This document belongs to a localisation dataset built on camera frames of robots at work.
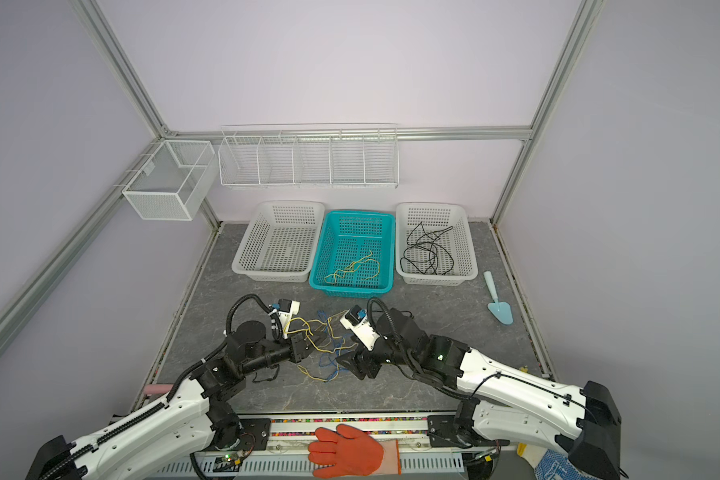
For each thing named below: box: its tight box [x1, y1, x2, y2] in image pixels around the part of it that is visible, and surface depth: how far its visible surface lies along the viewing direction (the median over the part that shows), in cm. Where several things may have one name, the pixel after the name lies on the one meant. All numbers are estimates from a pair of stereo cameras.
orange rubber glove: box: [308, 424, 400, 478], surface depth 72 cm
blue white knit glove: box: [534, 449, 595, 480], surface depth 70 cm
